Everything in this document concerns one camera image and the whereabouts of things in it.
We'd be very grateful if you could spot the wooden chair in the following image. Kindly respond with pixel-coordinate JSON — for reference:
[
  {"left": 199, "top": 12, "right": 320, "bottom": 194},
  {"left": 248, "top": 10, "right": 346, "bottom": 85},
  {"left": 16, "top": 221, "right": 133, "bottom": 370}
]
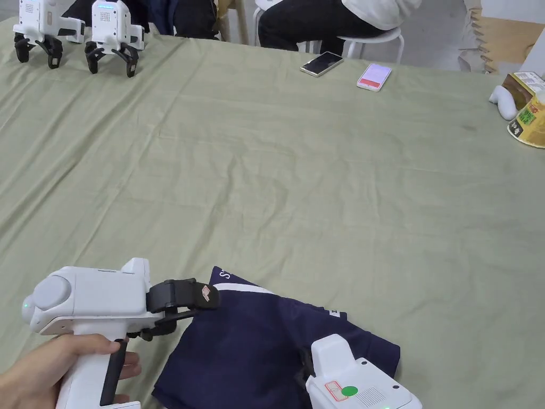
[{"left": 214, "top": 0, "right": 251, "bottom": 44}]

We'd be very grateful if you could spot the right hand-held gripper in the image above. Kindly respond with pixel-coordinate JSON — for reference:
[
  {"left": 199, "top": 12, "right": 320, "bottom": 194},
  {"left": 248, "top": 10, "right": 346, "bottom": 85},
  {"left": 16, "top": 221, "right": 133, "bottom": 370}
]
[{"left": 295, "top": 334, "right": 423, "bottom": 409}]

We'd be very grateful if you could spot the yellow instant noodle cup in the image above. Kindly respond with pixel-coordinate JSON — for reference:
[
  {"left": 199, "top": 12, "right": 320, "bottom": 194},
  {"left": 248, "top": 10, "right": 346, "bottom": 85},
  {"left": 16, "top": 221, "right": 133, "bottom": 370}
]
[{"left": 500, "top": 71, "right": 545, "bottom": 150}]

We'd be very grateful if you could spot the spare white hand-held gripper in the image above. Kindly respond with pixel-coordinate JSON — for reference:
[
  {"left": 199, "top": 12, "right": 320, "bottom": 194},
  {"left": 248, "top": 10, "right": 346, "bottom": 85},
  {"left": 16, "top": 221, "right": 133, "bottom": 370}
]
[
  {"left": 84, "top": 0, "right": 146, "bottom": 79},
  {"left": 12, "top": 0, "right": 87, "bottom": 70}
]

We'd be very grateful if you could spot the bed with pale green sheet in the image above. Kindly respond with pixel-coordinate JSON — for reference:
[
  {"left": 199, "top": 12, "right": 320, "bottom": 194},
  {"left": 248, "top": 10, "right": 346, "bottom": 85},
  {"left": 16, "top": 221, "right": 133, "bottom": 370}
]
[{"left": 0, "top": 17, "right": 545, "bottom": 409}]

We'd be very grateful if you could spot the phone with dark screen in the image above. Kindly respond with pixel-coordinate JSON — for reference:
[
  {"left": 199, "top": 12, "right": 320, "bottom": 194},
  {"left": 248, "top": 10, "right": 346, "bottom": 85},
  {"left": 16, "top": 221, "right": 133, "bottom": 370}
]
[{"left": 300, "top": 51, "right": 345, "bottom": 78}]

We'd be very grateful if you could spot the person's left hand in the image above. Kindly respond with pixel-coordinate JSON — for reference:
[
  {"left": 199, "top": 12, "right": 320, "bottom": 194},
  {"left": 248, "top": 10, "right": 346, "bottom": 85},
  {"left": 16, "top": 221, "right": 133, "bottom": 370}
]
[{"left": 0, "top": 333, "right": 142, "bottom": 409}]

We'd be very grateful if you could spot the torn brown carton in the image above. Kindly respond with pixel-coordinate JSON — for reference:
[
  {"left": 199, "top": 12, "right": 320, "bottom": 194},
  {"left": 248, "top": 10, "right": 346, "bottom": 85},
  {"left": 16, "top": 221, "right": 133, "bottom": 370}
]
[{"left": 457, "top": 7, "right": 545, "bottom": 76}]

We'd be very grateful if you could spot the white hand controller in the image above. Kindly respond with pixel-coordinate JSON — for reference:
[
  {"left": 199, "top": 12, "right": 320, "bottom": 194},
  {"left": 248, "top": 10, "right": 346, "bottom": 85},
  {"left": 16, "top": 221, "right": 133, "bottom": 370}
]
[{"left": 488, "top": 85, "right": 519, "bottom": 121}]

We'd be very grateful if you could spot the dark blue shirt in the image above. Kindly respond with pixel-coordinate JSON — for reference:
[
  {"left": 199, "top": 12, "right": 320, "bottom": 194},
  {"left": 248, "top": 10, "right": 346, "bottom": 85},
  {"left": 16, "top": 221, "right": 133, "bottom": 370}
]
[{"left": 152, "top": 266, "right": 401, "bottom": 409}]

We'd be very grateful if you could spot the white round stool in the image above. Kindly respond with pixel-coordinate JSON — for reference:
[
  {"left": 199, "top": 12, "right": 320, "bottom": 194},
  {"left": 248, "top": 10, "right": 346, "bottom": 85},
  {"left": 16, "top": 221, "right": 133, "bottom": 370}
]
[{"left": 253, "top": 6, "right": 405, "bottom": 65}]

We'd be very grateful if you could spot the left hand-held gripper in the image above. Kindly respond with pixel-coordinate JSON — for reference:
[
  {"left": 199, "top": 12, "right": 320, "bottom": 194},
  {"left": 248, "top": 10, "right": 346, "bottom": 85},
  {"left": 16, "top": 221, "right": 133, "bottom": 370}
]
[{"left": 22, "top": 257, "right": 220, "bottom": 409}]

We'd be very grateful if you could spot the phone with lit pink screen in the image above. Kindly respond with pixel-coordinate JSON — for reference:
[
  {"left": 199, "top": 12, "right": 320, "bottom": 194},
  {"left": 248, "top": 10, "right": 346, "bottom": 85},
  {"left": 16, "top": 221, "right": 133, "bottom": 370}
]
[{"left": 356, "top": 63, "right": 392, "bottom": 92}]

